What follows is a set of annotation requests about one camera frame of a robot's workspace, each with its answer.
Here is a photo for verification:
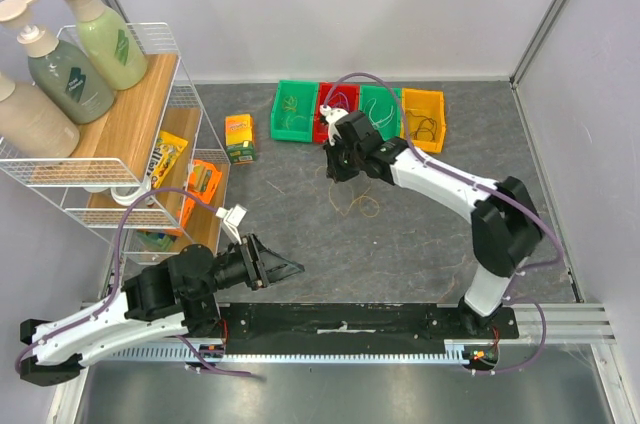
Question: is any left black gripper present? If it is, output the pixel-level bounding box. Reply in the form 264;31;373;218
188;231;306;300

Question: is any black thin cable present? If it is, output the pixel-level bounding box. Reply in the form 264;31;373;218
402;108;444;141

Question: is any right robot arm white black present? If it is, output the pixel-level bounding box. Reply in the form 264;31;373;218
321;106;543;338

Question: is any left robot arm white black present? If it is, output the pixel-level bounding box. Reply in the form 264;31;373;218
16;234;305;387

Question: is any red bin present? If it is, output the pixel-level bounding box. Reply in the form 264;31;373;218
312;82;360;144

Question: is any green bin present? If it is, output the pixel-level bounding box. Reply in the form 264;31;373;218
359;85;402;140
270;80;319;143

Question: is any left green bin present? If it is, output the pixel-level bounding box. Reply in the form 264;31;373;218
270;80;319;143

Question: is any yellow bin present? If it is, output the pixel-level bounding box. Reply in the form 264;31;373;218
402;88;447;154

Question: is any yellow green small box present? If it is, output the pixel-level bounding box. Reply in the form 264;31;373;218
225;114;256;164

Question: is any orange toy package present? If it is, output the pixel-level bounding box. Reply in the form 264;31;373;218
180;159;223;229

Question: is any colourful box on lower shelf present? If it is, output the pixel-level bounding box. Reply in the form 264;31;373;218
136;231;177;252

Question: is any yellow candy bag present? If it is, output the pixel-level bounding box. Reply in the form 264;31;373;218
147;130;188;189

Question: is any white tape roll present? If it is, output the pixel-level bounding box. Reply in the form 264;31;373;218
110;178;151;207

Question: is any light green pump bottle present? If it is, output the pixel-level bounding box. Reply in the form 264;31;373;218
64;0;147;90

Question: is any beige pump bottle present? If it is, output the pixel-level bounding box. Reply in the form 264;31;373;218
1;0;80;159

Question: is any dark green pump bottle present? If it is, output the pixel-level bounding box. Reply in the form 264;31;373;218
17;25;115;124

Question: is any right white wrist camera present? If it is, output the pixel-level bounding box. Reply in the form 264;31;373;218
320;104;349;146

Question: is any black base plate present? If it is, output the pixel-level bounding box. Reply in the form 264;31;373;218
194;303;519;351

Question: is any slotted cable duct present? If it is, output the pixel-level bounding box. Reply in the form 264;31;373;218
108;341;469;365

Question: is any white wire shelf rack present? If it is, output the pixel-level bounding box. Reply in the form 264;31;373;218
1;22;230;265

